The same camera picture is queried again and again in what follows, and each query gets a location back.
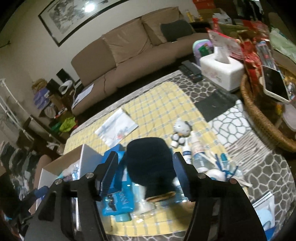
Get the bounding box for purple egg toy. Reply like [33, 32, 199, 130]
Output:
[192, 39, 214, 66]

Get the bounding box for white smartphone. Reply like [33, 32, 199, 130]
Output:
[261, 65, 290, 103]

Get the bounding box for cardboard sorting box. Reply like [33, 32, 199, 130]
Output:
[28, 143, 105, 215]

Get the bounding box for white tissue box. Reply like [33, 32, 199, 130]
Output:
[200, 47, 245, 92]

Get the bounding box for red white snack bag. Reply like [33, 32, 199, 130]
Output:
[207, 29, 244, 61]

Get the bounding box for paper sheet on sofa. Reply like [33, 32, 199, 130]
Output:
[72, 84, 94, 109]

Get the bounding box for wicker basket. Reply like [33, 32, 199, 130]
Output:
[240, 64, 296, 152]

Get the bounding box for dark green cushion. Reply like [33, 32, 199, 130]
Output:
[160, 20, 194, 42]

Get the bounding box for small white plastic bottle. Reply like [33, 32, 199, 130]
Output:
[191, 131, 209, 173]

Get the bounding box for blue flat box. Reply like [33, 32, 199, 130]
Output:
[102, 144, 135, 222]

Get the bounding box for black remote control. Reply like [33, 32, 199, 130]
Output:
[179, 60, 203, 83]

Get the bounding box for brown fabric sofa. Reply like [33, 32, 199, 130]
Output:
[71, 6, 209, 116]

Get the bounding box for black hot water bottle cover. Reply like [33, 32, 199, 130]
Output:
[123, 137, 176, 202]

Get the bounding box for red gift boxes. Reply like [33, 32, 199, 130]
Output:
[193, 0, 221, 18]

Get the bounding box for framed ink painting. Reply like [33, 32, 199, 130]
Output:
[38, 0, 125, 47]

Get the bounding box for yellow plaid tablecloth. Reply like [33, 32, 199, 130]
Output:
[63, 81, 232, 237]

